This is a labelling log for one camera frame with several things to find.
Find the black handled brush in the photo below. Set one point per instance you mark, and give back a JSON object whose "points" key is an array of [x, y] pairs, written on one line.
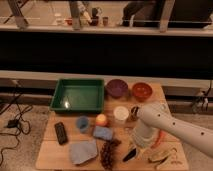
{"points": [[131, 154]]}

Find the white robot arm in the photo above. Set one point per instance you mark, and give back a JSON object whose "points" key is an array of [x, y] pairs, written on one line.
{"points": [[153, 115]]}

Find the purple bowl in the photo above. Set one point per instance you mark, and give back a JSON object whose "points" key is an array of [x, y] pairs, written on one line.
{"points": [[116, 88]]}

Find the red bowl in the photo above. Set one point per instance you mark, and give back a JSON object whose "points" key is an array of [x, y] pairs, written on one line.
{"points": [[141, 91]]}

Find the white cup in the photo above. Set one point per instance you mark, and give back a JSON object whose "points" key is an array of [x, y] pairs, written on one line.
{"points": [[121, 114]]}

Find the red yellow apple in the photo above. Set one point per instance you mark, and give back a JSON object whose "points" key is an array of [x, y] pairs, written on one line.
{"points": [[101, 120]]}

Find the green plastic tray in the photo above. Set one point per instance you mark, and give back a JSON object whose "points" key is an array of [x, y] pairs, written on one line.
{"points": [[79, 95]]}

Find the dark metal can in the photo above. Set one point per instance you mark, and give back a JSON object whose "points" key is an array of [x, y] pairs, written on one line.
{"points": [[133, 113]]}

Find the blue cup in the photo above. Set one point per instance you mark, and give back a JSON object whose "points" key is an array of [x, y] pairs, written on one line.
{"points": [[82, 123]]}

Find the black remote control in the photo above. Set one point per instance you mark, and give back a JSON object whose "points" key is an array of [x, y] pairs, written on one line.
{"points": [[61, 133]]}

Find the wooden board table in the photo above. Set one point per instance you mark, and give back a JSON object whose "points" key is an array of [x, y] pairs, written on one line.
{"points": [[55, 157]]}

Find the grey blue cloth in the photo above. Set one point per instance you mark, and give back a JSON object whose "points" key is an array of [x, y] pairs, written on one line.
{"points": [[83, 151]]}

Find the red chili pepper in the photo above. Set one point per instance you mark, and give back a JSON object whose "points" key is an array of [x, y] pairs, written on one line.
{"points": [[160, 138]]}

